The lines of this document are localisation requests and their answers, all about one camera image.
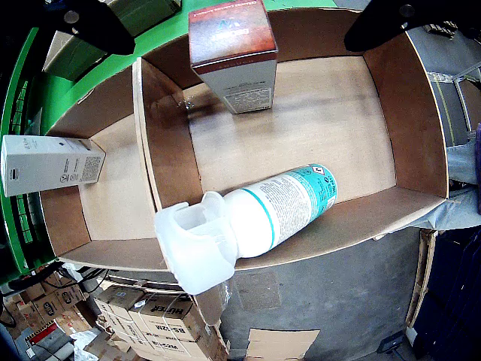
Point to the large cardboard box open flaps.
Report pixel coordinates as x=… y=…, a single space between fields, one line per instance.
x=282 y=346

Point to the shallow brown cardboard box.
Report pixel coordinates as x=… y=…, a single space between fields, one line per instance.
x=300 y=131
x=112 y=188

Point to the tall white carton box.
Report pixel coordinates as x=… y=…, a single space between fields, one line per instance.
x=45 y=165

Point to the wooden frame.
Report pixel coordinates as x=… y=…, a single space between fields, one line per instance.
x=422 y=270

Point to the BS printed cardboard box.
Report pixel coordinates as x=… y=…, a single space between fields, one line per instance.
x=169 y=327

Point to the red bar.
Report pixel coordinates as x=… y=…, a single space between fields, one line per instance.
x=43 y=335

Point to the purple garment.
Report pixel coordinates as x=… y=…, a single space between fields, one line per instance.
x=478 y=169

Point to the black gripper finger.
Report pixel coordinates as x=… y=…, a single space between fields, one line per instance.
x=94 y=26
x=394 y=22

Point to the red Secret carton box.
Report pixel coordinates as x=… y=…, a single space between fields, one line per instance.
x=233 y=37

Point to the white spray bottle teal label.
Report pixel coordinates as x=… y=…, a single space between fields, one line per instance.
x=270 y=210

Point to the W165 printed cardboard box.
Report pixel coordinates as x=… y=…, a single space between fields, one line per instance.
x=116 y=304

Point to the blue pallet stack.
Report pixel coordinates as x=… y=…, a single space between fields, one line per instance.
x=451 y=301

